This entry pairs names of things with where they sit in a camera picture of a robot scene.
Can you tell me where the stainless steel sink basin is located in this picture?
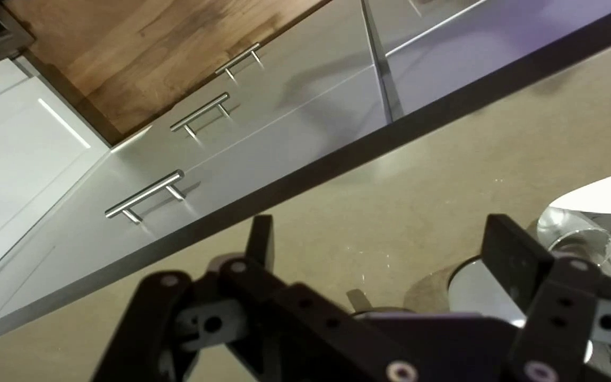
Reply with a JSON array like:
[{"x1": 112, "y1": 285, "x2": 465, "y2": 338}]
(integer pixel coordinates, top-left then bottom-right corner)
[{"x1": 531, "y1": 200, "x2": 611, "y2": 285}]

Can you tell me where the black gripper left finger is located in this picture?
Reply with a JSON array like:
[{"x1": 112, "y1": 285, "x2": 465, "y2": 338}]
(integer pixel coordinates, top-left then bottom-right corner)
[{"x1": 91, "y1": 212, "x2": 421, "y2": 382}]

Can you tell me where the steel drawer handle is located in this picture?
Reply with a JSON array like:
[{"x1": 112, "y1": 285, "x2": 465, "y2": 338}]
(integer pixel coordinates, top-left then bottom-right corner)
[
  {"x1": 102, "y1": 168, "x2": 186, "y2": 227},
  {"x1": 168, "y1": 91, "x2": 235, "y2": 144},
  {"x1": 215, "y1": 42, "x2": 265, "y2": 82}
]

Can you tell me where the glossy grey base cabinet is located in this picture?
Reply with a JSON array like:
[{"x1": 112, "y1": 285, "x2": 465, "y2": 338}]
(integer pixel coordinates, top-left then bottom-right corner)
[{"x1": 0, "y1": 0, "x2": 611, "y2": 341}]

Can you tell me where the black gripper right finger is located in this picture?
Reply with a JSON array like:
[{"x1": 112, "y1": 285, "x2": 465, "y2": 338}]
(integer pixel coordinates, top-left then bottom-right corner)
[{"x1": 479, "y1": 209, "x2": 611, "y2": 382}]

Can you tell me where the white base cabinet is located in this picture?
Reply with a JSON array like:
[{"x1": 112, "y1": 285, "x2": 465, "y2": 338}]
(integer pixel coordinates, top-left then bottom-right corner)
[{"x1": 0, "y1": 60, "x2": 112, "y2": 298}]

